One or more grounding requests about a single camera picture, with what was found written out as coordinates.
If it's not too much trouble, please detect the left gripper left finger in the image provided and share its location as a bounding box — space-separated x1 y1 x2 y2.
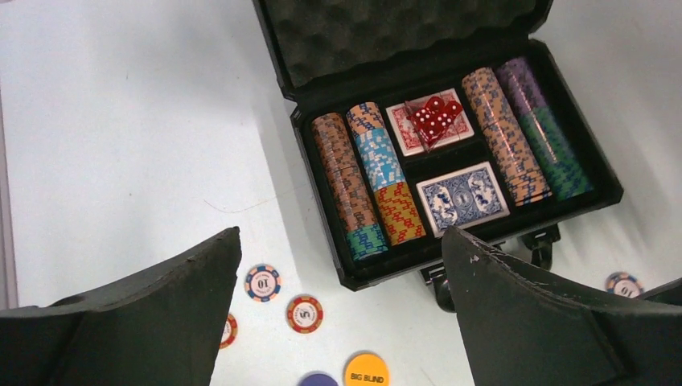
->
1 227 242 385

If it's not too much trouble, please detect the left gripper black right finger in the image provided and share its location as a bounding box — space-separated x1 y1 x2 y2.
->
442 227 681 385

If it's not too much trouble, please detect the brown white poker chip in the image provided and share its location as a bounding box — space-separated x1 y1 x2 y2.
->
605 272 644 298

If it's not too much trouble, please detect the red dice set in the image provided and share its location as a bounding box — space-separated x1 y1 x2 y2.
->
385 88 474 157

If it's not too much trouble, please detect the orange poker chip at edge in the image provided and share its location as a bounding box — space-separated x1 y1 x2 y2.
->
219 313 238 349

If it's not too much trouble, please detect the white red poker chip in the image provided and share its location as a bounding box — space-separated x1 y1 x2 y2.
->
244 264 282 302

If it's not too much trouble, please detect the blue playing card deck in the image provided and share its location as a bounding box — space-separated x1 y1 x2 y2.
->
416 162 510 238

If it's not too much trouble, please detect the blue small blind button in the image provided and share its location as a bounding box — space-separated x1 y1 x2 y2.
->
298 372 339 386

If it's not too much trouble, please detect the purple green chip stack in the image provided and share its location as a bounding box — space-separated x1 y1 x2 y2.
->
494 57 594 200

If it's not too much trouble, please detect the yellow big blind button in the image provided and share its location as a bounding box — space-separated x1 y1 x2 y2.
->
343 352 390 386

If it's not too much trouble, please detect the blue orange chip stack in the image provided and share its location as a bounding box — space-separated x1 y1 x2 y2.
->
346 101 426 245

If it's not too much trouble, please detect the pink brown chip stack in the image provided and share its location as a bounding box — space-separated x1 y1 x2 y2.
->
462 67 552 207

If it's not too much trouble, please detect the black poker case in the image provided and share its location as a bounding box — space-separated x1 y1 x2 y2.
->
254 1 623 312

